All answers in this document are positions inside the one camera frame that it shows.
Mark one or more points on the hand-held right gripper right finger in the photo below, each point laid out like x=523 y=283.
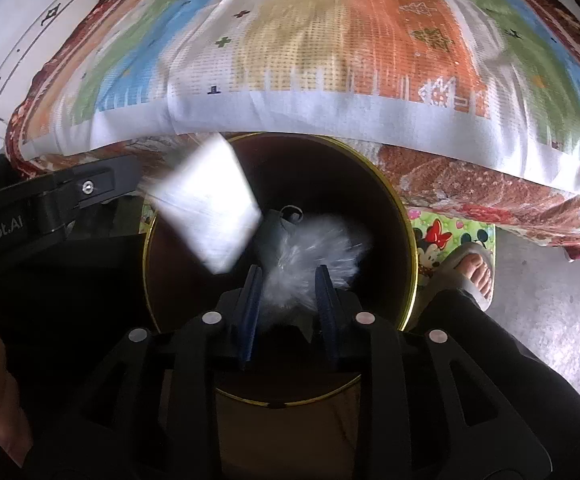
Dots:
x=327 y=315

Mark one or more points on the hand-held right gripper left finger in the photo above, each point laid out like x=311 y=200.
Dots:
x=250 y=315

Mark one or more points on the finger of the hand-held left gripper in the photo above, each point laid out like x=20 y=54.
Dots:
x=89 y=186

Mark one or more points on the clear plastic bag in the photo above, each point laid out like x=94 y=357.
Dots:
x=297 y=260

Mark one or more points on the white paper packet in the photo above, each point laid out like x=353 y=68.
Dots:
x=204 y=205

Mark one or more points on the brown bin with gold rim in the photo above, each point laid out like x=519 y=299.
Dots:
x=330 y=180

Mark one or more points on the grey slipper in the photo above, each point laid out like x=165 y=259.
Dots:
x=457 y=260

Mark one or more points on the person's foot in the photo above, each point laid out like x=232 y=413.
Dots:
x=475 y=272

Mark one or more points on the person's black trouser leg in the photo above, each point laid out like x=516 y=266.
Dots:
x=500 y=370

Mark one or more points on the red floral blanket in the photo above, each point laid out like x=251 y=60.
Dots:
x=470 y=187

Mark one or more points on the striped colourful blanket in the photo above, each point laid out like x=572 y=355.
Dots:
x=320 y=60

